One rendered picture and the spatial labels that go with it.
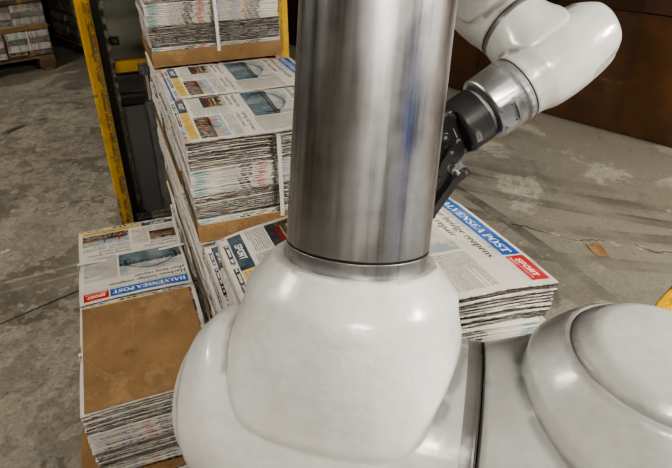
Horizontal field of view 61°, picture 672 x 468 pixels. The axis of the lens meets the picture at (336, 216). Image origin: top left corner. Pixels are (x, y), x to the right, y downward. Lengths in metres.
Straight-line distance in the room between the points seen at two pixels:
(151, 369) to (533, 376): 1.06
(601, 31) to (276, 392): 0.62
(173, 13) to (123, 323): 0.83
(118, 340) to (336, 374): 1.11
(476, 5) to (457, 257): 0.34
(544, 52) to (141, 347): 1.04
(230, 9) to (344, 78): 1.40
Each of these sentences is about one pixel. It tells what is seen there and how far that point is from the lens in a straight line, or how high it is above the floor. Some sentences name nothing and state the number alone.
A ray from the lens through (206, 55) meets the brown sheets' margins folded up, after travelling 1.74.
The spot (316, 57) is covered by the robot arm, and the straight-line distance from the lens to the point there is 0.35.
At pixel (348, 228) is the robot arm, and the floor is 1.33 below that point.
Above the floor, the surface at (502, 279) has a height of 1.07.
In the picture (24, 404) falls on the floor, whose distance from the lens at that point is 2.27.
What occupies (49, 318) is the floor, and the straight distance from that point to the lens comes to 2.60.
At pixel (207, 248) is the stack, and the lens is 1.27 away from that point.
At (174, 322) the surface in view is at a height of 0.60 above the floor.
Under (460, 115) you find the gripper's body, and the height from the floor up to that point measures 1.26.
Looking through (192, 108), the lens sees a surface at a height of 1.07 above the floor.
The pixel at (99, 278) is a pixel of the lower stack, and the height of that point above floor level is 0.60.
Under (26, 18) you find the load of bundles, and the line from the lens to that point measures 6.08.
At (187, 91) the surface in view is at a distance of 1.49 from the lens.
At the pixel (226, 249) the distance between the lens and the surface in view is 0.84.
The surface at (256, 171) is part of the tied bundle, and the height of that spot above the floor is 0.98.
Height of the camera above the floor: 1.51
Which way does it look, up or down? 30 degrees down
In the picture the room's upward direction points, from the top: straight up
